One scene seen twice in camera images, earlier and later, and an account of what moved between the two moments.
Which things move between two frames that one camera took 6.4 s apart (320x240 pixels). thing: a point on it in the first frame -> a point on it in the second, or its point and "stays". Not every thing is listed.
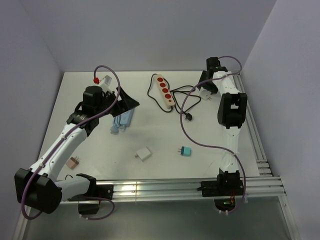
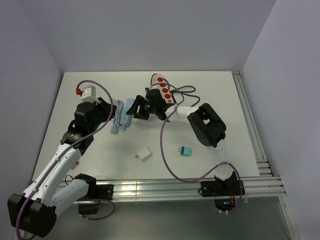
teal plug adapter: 185,151 stays
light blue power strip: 125,119 stays
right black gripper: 213,89 -> 133,109
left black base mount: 104,191 stays
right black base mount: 219,188 stays
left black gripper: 130,103 -> 104,106
